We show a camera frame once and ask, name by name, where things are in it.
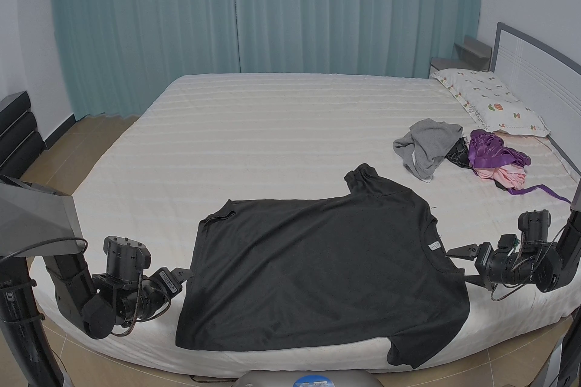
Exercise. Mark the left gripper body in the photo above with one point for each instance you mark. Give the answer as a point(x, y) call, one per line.
point(152, 301)

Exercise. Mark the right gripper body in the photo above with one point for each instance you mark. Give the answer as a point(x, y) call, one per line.
point(492, 265)

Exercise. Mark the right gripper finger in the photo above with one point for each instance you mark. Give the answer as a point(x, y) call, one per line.
point(482, 281)
point(465, 252)

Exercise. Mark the black T-shirt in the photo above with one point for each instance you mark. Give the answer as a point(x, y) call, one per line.
point(317, 262)

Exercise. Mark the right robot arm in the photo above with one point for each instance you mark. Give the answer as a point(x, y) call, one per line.
point(563, 253)

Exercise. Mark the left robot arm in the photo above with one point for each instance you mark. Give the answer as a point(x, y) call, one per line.
point(68, 285)

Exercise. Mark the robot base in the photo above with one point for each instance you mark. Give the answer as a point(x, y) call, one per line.
point(272, 379)

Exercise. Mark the bed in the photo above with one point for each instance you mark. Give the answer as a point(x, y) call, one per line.
point(272, 126)

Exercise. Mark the pink garment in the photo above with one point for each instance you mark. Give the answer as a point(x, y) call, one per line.
point(504, 176)

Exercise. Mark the black patterned garment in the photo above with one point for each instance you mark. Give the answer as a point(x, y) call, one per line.
point(458, 156)

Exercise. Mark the purple garment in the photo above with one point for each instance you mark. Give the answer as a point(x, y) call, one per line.
point(488, 149)

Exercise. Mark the grey garment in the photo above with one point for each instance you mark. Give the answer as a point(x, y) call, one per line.
point(426, 145)

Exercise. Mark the white printed pillow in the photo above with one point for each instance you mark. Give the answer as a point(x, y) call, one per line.
point(490, 99)

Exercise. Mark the grey bedside table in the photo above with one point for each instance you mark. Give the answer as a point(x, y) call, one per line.
point(472, 49)

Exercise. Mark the black chest of drawers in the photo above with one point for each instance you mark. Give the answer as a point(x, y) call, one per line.
point(18, 131)

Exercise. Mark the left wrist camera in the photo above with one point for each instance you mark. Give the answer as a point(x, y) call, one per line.
point(169, 281)

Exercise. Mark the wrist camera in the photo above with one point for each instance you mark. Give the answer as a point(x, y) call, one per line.
point(508, 242)
point(169, 281)

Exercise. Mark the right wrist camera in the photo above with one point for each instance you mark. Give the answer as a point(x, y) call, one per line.
point(508, 242)

